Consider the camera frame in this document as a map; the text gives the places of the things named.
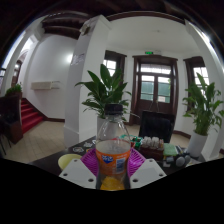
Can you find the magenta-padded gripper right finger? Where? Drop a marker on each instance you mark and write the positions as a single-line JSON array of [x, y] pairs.
[[148, 171]]

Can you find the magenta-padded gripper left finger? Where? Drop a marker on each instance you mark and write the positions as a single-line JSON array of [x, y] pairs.
[[76, 171]]

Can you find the orange drink plastic bottle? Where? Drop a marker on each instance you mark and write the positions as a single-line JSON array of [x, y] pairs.
[[113, 156]]

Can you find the pale yellow printed mug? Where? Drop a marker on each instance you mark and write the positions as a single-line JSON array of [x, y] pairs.
[[68, 160]]

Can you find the green flat pad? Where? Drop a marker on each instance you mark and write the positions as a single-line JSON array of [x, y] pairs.
[[170, 150]]

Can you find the grey round headphones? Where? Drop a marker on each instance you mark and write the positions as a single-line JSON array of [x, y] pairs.
[[181, 161]]

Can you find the black chair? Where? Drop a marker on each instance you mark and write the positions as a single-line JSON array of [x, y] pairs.
[[156, 125]]

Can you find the red carpeted staircase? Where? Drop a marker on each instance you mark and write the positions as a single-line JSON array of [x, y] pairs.
[[30, 115]]

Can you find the potted green leafy plant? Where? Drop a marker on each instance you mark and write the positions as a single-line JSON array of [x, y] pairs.
[[201, 110], [105, 90]]

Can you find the dark wooden double door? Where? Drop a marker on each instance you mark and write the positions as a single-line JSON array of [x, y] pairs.
[[155, 86]]

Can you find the small green shrub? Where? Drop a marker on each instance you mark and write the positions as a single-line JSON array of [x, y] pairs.
[[14, 90]]

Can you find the dark framed window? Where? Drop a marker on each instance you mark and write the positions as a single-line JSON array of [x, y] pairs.
[[200, 71], [110, 65]]

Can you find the white paper pillar notice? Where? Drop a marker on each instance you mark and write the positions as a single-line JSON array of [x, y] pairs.
[[77, 59]]

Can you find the green exit sign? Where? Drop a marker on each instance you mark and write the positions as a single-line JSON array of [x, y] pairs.
[[148, 52]]

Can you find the glowing wall lamp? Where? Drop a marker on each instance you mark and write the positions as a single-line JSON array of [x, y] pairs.
[[69, 58]]

